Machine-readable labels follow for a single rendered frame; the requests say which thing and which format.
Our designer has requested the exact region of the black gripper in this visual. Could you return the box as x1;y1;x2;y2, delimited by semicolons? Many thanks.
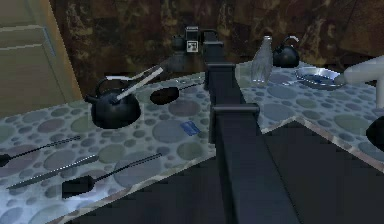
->
114;34;188;103

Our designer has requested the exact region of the pebble-top kitchen counter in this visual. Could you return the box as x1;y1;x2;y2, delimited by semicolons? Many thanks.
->
0;61;384;224

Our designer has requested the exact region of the black frying pan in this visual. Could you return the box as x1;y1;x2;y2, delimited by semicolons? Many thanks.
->
149;82;205;106

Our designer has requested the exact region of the large black kettle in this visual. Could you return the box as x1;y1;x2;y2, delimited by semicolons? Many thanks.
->
83;75;142;130

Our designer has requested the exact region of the blue card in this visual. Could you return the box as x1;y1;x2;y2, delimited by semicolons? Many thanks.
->
179;120;202;137

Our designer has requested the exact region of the beige panelled door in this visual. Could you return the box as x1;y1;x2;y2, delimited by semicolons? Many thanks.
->
0;0;83;118

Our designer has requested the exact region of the clear glass bottle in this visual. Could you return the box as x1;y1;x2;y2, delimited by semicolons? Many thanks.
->
250;35;275;85

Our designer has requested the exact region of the black spatula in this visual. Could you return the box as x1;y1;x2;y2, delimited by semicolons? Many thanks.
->
61;152;163;200

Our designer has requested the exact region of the black ladle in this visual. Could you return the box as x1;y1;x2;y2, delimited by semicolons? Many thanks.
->
0;135;82;168

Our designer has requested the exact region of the grey knife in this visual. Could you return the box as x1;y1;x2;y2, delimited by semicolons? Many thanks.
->
6;154;100;191

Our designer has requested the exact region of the small black kettle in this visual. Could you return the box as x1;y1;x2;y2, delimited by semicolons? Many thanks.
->
272;34;301;69

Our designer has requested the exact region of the silver plate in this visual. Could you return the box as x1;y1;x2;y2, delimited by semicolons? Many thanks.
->
294;66;345;91

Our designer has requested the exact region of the black round pot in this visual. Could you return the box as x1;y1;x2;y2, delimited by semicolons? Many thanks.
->
365;115;384;153

